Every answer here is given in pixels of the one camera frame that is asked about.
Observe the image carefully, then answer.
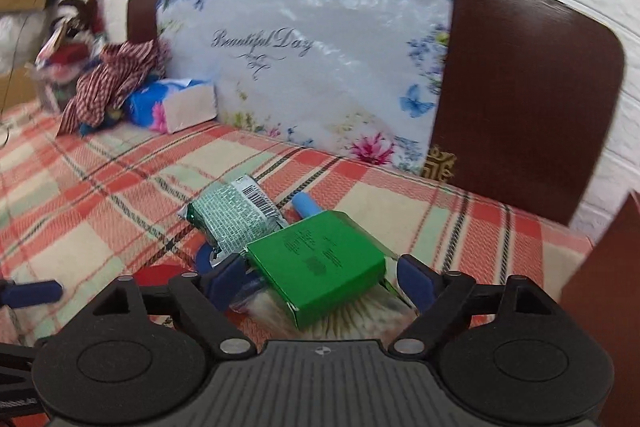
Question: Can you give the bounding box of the red plaid bed mat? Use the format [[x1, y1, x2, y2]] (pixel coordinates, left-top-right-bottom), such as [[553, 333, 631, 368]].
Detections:
[[0, 99, 596, 344]]

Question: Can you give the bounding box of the small blue cylinder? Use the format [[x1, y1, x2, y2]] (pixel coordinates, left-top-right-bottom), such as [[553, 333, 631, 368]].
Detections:
[[292, 193, 321, 218]]

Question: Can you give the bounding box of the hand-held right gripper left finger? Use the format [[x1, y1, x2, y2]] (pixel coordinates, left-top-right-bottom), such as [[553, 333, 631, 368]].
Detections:
[[92, 252, 258, 360]]

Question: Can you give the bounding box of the floral plastic-wrapped mattress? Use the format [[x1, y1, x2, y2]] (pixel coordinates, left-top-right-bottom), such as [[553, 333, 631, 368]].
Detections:
[[155, 0, 458, 175]]

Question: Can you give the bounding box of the green foil packet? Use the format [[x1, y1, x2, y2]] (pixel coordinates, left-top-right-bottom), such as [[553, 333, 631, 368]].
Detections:
[[180, 175, 288, 258]]

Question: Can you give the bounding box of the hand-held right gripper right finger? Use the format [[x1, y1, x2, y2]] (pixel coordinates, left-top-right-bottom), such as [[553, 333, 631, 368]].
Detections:
[[387, 253, 558, 358]]

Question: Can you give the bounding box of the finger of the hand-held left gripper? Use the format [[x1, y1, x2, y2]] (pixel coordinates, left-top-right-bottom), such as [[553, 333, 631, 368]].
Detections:
[[0, 279, 64, 309]]

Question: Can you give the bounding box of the pile of assorted clutter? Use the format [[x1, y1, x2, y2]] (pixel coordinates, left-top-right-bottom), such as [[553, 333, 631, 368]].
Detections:
[[35, 0, 108, 72]]

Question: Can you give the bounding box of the blue round object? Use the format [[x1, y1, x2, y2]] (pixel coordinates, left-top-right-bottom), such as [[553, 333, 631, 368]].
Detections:
[[194, 244, 223, 277]]

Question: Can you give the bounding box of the brown wooden headboard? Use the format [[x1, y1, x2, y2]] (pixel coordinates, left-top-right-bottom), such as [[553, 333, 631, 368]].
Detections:
[[125, 0, 627, 228]]

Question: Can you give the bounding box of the clear plastic packet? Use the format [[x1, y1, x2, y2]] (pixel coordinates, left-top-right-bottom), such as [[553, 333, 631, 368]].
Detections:
[[230, 277, 421, 344]]

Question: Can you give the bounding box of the clear plastic container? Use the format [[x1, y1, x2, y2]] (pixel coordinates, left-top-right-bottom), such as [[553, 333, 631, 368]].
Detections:
[[25, 62, 83, 114]]

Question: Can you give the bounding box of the red flat object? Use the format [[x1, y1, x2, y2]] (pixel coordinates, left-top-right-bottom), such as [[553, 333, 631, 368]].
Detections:
[[134, 263, 201, 289]]

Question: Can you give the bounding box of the red striped cloth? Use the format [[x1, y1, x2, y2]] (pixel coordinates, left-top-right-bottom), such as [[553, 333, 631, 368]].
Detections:
[[57, 39, 173, 138]]

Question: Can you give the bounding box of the brown box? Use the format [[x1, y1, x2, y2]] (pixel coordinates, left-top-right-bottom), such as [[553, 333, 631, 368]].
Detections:
[[560, 189, 640, 427]]

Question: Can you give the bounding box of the green cardboard box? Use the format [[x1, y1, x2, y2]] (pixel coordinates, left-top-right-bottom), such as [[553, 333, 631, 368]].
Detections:
[[245, 210, 388, 330]]

